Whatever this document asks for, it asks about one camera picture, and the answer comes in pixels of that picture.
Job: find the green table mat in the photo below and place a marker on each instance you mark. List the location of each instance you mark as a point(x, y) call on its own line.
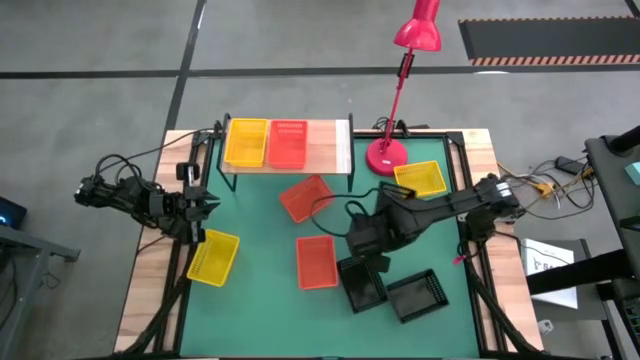
point(260, 320)

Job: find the orange plastic basket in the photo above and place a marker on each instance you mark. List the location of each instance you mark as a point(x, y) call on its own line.
point(306, 198)
point(316, 262)
point(287, 144)

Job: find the black power adapter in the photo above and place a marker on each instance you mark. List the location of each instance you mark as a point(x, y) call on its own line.
point(567, 165)

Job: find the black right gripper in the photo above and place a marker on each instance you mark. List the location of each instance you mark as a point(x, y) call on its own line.
point(372, 237)

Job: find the black metal table frame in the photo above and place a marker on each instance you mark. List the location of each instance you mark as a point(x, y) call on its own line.
point(430, 135)

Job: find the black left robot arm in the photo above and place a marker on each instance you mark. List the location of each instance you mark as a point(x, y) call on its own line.
point(125, 197)

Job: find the grey side table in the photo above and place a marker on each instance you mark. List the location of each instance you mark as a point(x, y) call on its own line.
point(30, 250)

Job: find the black side stand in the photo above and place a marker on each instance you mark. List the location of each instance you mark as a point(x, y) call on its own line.
point(615, 200)

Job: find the hazard-striped black floor mat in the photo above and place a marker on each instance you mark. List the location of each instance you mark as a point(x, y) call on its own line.
point(550, 40)

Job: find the yellow plastic basket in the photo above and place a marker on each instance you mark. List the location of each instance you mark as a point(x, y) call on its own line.
point(214, 257)
point(420, 178)
point(245, 142)

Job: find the red desk lamp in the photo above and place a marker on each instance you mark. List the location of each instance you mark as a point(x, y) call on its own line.
point(382, 157)

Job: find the small white floor object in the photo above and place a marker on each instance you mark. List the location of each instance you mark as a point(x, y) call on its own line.
point(545, 327)

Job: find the black plastic basket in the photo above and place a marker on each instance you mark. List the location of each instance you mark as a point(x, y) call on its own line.
point(362, 287)
point(417, 296)

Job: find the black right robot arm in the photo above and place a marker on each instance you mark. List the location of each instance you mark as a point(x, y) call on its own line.
point(440, 200)

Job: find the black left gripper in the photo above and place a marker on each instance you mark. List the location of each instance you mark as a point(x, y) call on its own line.
point(182, 210)

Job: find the dark screen blue light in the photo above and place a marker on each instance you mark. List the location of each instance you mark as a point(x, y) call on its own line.
point(10, 212)

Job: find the teal box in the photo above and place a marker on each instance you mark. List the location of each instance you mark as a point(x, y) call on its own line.
point(634, 173)

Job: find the wooden shelf black legs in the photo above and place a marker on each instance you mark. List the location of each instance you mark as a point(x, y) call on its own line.
point(325, 147)

